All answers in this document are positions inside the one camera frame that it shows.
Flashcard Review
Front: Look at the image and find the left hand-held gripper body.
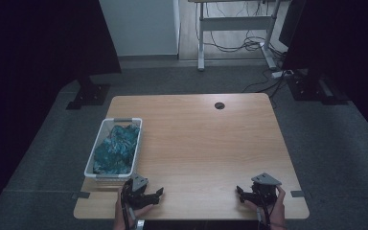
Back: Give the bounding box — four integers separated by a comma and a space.
121, 173, 157, 211

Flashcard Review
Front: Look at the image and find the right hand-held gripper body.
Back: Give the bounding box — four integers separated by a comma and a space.
243, 172, 283, 208

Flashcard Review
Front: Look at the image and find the teal floral shirt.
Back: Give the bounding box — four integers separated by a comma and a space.
92, 124, 141, 176

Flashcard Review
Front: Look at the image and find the white plastic basket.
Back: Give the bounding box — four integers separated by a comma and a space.
83, 117, 144, 182

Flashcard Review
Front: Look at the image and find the person's right hand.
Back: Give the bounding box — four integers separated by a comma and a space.
245, 185, 288, 230

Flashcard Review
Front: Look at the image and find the person's left hand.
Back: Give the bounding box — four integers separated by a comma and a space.
114, 187, 155, 230

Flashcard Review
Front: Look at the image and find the black stand base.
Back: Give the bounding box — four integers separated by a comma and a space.
65, 75, 111, 111
286, 68, 349, 106

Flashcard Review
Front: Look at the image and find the white power strip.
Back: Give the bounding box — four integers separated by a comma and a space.
271, 69, 295, 80

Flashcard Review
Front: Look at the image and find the dark curtain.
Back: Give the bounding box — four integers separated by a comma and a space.
282, 0, 368, 147
0, 0, 123, 221

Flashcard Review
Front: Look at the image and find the white panel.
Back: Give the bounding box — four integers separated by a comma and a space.
98, 0, 180, 58

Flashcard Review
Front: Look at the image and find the right hand-held gripper cable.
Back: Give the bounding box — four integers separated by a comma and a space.
256, 195, 276, 230

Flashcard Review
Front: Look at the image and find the black floor cable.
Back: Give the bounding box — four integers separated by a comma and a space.
241, 68, 288, 109

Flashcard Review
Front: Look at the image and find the tangle of black cables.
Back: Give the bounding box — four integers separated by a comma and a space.
200, 0, 289, 60

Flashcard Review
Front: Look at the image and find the white desk frame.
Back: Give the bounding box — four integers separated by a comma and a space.
187, 0, 284, 72

